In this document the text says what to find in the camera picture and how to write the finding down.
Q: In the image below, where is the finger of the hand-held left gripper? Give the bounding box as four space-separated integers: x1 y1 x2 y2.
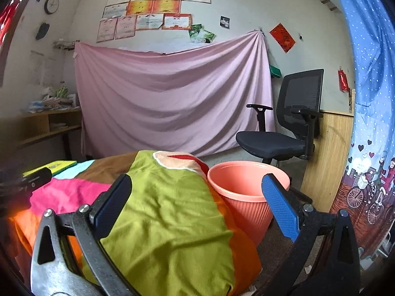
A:
21 166 53 189

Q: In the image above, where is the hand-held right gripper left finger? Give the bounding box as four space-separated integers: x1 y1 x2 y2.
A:
30 173 136 296

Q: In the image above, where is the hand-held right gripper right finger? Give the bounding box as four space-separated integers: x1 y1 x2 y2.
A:
261 173 361 296

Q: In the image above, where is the salmon plastic waste bin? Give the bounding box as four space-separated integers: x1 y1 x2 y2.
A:
207 160 291 247

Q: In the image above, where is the yellow book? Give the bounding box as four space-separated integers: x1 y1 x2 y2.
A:
23 160 77 176

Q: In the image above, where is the wooden shelf desk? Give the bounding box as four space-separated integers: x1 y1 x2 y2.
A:
12 108 82 161

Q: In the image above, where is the black office chair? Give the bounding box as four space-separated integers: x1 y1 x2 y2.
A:
236 69 324 165

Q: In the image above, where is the colourful patchwork blanket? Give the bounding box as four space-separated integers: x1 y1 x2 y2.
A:
8 149 263 296

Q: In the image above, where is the pile of papers and books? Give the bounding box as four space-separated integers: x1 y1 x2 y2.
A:
21 92 81 113

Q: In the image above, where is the pink hanging sheet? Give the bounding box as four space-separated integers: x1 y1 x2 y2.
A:
74 30 276 158

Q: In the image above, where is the blue dotted curtain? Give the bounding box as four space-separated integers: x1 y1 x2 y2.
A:
329 0 395 259

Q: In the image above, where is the red hanging ornament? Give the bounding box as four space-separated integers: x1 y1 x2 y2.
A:
338 67 349 92

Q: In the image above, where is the black hanging cap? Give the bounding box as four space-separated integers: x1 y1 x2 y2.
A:
35 22 50 40

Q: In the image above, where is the red paper square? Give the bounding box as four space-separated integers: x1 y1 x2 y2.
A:
269 23 296 53

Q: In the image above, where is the wooden wall panel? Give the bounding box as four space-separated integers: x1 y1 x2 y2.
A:
301 109 355 213

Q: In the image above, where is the round wall clock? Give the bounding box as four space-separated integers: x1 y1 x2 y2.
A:
44 0 60 15

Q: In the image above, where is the group of wall certificates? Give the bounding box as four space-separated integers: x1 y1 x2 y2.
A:
96 0 212 43

